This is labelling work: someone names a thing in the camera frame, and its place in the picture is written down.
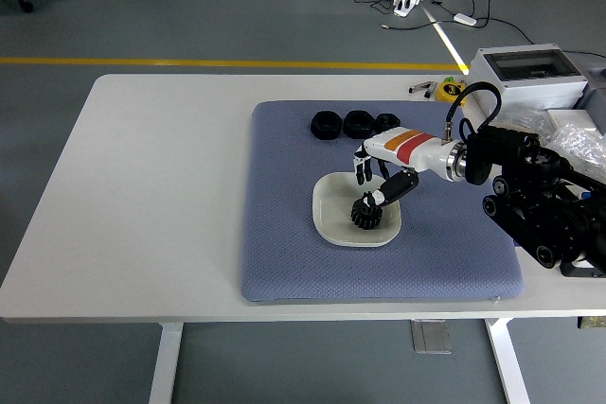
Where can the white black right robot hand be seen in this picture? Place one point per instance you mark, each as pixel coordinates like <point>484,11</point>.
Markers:
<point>412,151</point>

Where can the small black gear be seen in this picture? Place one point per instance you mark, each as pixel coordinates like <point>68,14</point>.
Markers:
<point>367,200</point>

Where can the large black gear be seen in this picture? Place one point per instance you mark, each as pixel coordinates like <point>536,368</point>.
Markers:
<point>364,220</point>

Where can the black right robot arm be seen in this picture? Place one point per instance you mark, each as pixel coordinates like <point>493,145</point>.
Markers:
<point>521,153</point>

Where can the small black hex nut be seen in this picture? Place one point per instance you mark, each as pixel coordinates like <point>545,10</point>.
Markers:
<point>383,122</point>

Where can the large black hex nut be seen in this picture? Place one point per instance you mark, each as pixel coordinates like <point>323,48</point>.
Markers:
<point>349,132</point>
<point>316,132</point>

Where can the white flat box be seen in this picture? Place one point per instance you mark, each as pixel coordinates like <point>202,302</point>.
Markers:
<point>568,117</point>

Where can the small black marker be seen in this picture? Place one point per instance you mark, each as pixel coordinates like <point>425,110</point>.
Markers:
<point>428,92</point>

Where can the silver metal clip tool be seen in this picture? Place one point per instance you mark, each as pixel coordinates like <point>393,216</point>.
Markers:
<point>419,87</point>

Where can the yellow tape measure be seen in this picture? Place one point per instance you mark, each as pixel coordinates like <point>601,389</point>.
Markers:
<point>450,91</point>

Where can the white square dish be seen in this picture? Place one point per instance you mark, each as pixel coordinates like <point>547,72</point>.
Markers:
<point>331,219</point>

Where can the white flat adapter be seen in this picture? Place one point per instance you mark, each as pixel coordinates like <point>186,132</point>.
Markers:
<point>465,19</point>

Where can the white power strip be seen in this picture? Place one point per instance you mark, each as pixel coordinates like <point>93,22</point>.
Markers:
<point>404,3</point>

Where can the blue-grey textured mat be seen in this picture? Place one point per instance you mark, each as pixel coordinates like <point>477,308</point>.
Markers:
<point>293,257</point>

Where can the clear bag of small parts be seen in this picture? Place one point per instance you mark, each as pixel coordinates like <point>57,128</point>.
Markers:
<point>582,144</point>

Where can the metal floor plate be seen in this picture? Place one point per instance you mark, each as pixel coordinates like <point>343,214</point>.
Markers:
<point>431,337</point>

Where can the grey case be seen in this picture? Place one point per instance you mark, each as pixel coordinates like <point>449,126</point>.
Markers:
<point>597,92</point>

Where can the white table leg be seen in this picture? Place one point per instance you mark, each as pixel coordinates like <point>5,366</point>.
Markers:
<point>509,366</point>
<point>165,366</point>

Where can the grey electrical enclosure box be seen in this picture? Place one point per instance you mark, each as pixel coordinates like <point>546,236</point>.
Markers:
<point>535,87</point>

